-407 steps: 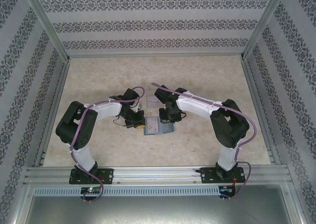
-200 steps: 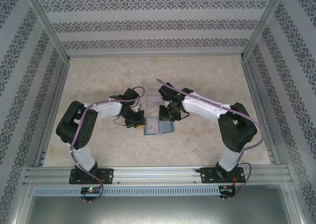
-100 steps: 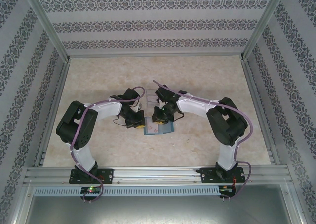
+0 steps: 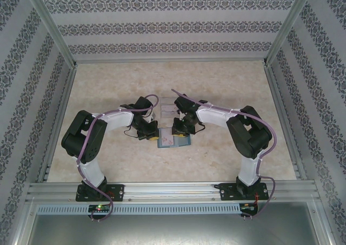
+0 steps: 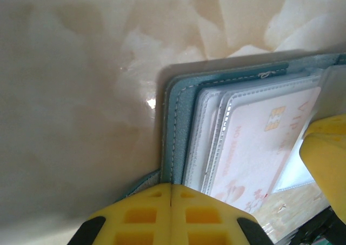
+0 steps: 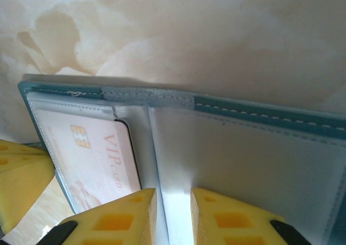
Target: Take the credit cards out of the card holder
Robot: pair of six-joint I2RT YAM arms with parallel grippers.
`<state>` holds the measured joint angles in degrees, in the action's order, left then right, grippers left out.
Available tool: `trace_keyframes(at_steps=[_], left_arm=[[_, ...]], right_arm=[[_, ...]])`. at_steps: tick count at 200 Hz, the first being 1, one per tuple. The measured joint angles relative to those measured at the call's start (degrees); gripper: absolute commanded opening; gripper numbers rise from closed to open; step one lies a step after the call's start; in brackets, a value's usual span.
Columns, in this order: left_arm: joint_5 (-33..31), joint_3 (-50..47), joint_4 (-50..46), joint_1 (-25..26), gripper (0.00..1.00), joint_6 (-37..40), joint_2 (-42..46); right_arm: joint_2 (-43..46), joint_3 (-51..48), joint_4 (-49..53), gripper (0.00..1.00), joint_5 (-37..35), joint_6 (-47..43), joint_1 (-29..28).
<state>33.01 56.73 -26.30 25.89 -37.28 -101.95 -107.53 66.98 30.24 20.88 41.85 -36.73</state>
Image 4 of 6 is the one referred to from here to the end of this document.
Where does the aluminium frame post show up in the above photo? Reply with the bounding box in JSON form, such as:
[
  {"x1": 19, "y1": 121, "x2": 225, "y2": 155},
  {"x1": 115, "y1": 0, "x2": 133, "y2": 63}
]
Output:
[
  {"x1": 21, "y1": 0, "x2": 78, "y2": 69},
  {"x1": 264, "y1": 0, "x2": 316, "y2": 67}
]

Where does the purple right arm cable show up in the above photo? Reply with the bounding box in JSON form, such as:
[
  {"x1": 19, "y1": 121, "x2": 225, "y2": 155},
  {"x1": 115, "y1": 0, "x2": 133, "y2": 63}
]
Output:
[{"x1": 170, "y1": 88, "x2": 278, "y2": 220}]

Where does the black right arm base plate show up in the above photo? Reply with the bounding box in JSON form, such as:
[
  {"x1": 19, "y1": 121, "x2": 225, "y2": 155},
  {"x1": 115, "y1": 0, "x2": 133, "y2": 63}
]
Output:
[{"x1": 219, "y1": 182, "x2": 270, "y2": 202}]

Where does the thin black left gripper cable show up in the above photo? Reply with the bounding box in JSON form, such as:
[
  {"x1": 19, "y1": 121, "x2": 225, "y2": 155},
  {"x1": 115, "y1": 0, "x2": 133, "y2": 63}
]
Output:
[{"x1": 123, "y1": 125, "x2": 139, "y2": 140}]

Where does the aluminium back rail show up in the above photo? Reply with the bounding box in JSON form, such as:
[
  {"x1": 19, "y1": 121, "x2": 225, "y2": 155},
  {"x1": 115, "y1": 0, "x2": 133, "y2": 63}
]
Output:
[{"x1": 74, "y1": 57, "x2": 268, "y2": 65}]

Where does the aluminium side rail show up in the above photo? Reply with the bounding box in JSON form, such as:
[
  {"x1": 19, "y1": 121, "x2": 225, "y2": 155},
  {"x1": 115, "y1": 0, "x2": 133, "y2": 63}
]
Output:
[
  {"x1": 264, "y1": 65, "x2": 308, "y2": 180},
  {"x1": 37, "y1": 65, "x2": 79, "y2": 183}
]

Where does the grey slotted cable duct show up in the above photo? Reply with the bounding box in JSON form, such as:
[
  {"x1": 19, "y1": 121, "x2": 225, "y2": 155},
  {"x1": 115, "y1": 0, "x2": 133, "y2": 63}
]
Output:
[{"x1": 36, "y1": 203, "x2": 242, "y2": 215}]

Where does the aluminium mounting rail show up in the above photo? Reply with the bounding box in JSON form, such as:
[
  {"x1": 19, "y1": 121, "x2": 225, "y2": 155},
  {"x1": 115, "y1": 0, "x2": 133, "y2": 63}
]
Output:
[{"x1": 25, "y1": 180, "x2": 322, "y2": 203}]

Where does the grey metal panel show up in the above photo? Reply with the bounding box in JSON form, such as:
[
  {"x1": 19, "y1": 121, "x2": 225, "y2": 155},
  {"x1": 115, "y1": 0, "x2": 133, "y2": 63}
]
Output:
[{"x1": 25, "y1": 201, "x2": 329, "y2": 245}]

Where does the teal leather card holder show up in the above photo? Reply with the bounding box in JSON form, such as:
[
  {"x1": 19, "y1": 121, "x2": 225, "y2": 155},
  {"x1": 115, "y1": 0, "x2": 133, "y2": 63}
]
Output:
[{"x1": 157, "y1": 128, "x2": 192, "y2": 148}]

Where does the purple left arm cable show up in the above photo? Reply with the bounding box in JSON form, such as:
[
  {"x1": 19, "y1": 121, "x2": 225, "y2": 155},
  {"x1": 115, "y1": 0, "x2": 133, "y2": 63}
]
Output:
[{"x1": 76, "y1": 94, "x2": 159, "y2": 222}]

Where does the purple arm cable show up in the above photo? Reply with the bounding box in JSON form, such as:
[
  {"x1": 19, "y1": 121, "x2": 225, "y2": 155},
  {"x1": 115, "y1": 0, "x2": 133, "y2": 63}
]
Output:
[
  {"x1": 170, "y1": 88, "x2": 278, "y2": 220},
  {"x1": 76, "y1": 94, "x2": 159, "y2": 222}
]

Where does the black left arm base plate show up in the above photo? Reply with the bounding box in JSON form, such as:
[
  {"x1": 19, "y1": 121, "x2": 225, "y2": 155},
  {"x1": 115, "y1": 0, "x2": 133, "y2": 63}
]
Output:
[{"x1": 75, "y1": 184, "x2": 125, "y2": 202}]

